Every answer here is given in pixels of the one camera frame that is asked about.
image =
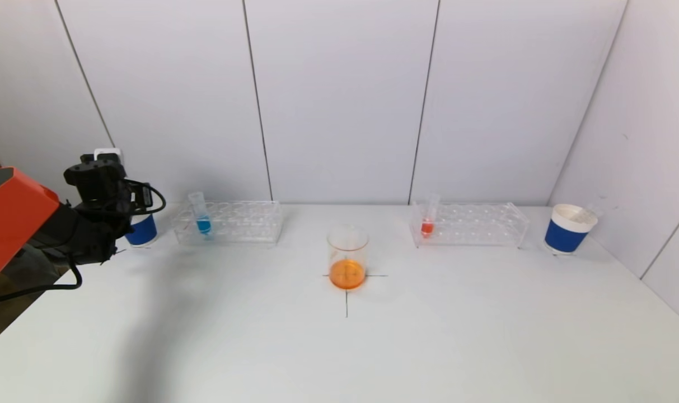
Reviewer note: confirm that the blue white paper cup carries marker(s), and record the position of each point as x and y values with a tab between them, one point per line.
143	230
563	238

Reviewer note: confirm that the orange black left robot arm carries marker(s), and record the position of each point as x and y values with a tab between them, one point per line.
14	218

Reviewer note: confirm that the clear glass beaker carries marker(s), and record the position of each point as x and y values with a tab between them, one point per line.
347	271

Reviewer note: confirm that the test tube with blue liquid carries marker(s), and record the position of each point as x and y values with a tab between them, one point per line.
203	225

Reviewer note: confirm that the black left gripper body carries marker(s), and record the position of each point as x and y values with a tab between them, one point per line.
135	200

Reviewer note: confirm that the test tube with red liquid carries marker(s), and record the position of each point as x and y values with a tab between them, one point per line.
426	228

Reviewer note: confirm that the clear acrylic test tube rack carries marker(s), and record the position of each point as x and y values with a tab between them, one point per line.
238	224
473	226

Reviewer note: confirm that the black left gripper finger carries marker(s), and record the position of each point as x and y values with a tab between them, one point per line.
147	197

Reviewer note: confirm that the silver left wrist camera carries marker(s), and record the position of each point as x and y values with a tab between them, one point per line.
108	153

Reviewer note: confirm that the test tube with yellow pigment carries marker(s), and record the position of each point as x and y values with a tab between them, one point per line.
592	212

